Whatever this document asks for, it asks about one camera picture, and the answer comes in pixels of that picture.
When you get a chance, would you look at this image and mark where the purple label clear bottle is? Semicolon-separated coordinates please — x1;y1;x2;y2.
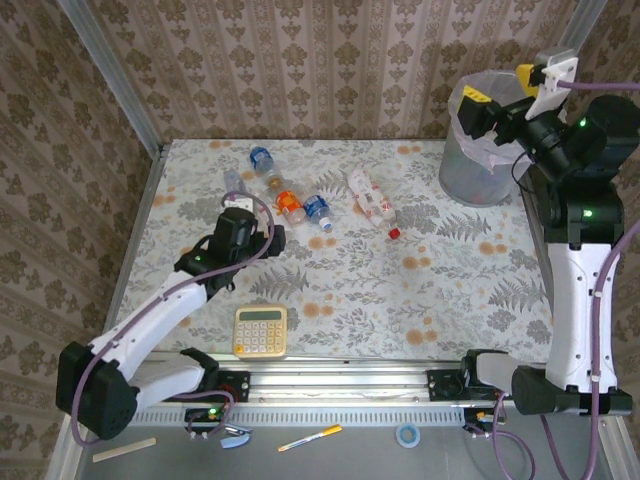
222;168;247;197

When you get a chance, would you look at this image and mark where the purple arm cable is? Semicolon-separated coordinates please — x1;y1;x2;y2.
71;192;277;447
469;79;640;480

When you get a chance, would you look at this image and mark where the grey slotted cable duct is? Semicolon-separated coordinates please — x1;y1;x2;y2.
89;405;469;427

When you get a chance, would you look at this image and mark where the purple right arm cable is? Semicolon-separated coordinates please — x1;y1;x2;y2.
469;79;640;480

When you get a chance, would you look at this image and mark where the orange label bottle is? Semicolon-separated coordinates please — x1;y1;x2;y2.
268;175;307;227

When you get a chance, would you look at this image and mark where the translucent plastic bin liner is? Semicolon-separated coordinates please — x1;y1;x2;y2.
446;69;539;174

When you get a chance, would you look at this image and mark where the floral tablecloth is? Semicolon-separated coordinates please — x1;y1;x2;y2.
121;138;566;364

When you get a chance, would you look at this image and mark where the yellow white pen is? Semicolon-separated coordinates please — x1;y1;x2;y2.
277;423;344;453

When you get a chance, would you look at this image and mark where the grey translucent waste bin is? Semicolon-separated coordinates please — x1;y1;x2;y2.
438;69;531;209

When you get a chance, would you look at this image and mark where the wooden stick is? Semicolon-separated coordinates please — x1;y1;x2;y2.
92;437;158;463

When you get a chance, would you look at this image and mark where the small blue label bottle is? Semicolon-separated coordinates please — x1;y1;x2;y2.
302;193;335;233

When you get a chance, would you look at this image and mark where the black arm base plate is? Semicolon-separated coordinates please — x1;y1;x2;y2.
162;370;251;404
424;368;501;402

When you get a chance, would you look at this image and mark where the crushed white red-cap bottle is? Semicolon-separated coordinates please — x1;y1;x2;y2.
347;168;403;241

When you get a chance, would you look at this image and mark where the blue tape roll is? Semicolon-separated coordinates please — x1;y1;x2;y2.
393;422;422;450

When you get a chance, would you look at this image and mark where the blue label water bottle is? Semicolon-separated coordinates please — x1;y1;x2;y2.
248;144;281;182

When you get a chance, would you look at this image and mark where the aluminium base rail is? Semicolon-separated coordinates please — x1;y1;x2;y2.
69;355;621;407

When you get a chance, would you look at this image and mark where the blue stapler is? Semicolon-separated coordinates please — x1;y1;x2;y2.
218;422;254;450

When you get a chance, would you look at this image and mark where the aluminium corner post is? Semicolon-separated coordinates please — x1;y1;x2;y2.
55;0;167;156
562;0;610;51

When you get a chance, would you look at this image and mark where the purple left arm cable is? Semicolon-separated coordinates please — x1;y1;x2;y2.
71;192;277;447

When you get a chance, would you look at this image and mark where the beige calculator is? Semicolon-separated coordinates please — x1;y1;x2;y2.
233;303;290;360

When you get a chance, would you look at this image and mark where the grey metal tray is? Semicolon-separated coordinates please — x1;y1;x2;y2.
47;404;640;480

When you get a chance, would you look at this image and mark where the small controller board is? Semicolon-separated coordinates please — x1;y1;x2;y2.
463;407;501;434
184;407;227;427

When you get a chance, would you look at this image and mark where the aluminium side rail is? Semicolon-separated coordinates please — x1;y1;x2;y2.
93;145;169;371

